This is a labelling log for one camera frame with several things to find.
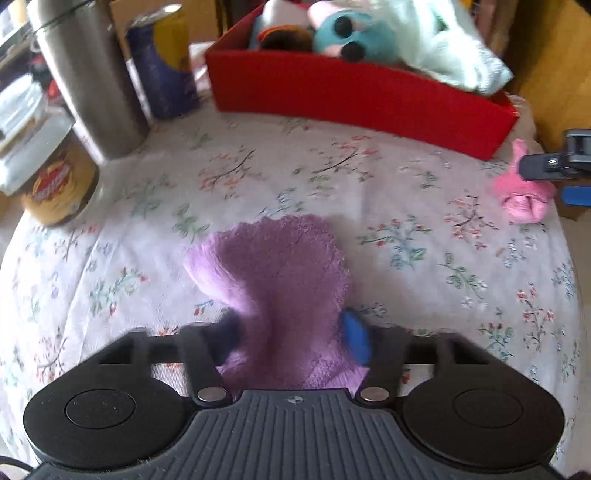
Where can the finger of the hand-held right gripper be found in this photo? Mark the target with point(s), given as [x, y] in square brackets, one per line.
[578, 197]
[549, 167]

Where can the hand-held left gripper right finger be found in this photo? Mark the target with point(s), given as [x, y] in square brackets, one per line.
[356, 337]

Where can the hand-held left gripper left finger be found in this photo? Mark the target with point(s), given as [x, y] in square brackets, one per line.
[203, 364]

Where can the pink sock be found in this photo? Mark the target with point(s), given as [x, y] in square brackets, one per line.
[521, 198]

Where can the purple towel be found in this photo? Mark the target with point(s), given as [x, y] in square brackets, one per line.
[277, 277]

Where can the red cardboard box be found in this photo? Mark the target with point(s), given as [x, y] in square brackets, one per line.
[346, 92]

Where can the floral tablecloth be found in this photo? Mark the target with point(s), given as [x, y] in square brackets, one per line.
[138, 230]

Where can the white fluffy cloth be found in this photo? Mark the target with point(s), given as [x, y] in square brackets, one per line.
[452, 50]

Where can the blue plush toy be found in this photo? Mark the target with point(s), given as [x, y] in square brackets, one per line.
[369, 41]

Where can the yellow label jar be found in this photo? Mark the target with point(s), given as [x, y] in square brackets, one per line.
[60, 184]

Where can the purple and yellow can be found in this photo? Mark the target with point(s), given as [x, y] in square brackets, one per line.
[168, 78]

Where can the stainless steel flask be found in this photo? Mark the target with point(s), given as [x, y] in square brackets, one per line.
[97, 83]

